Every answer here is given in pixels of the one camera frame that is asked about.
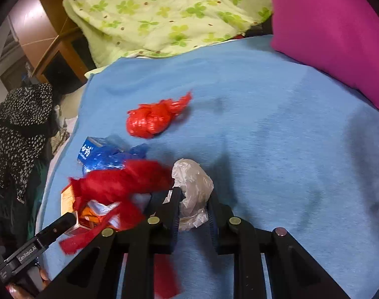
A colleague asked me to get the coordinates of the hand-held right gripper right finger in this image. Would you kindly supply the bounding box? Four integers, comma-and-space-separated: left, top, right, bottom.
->
206, 190, 352, 299

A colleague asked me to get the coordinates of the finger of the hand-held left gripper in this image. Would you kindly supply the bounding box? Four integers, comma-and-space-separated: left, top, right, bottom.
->
36, 212, 80, 244

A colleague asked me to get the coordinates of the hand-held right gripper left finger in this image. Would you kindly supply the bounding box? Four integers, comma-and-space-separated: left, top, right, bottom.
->
46, 186, 185, 299

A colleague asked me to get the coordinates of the clear plastic bag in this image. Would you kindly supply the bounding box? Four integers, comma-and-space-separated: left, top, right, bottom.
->
172, 158, 214, 231

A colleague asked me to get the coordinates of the blue plastic bag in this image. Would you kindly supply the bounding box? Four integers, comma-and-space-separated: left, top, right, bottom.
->
82, 135, 151, 175

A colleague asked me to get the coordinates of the person's left hand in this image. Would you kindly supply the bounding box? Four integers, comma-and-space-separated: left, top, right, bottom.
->
6, 268, 52, 299

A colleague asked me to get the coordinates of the orange cardboard box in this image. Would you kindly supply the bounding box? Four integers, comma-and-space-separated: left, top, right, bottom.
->
60, 183, 95, 236

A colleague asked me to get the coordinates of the black jacket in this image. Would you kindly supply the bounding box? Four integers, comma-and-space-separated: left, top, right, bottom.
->
0, 162, 51, 245

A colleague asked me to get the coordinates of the blue and white carton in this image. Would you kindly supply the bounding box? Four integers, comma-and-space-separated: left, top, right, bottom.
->
76, 136, 108, 163

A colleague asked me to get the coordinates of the red knotted plastic bag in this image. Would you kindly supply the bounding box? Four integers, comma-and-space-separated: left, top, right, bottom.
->
126, 90, 193, 140

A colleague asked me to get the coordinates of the light blue blanket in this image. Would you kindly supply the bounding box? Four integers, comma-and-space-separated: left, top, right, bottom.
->
35, 34, 379, 299

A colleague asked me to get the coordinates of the black white-dotted garment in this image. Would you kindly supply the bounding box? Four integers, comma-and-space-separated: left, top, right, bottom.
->
0, 82, 58, 200

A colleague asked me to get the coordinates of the wooden cabinet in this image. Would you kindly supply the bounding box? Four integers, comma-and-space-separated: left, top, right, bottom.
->
9, 0, 91, 85

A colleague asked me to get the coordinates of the green clover print quilt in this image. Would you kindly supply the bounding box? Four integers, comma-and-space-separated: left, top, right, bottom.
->
63, 0, 272, 69

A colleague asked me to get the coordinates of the magenta pillow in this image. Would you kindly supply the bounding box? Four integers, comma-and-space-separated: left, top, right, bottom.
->
267, 0, 379, 115

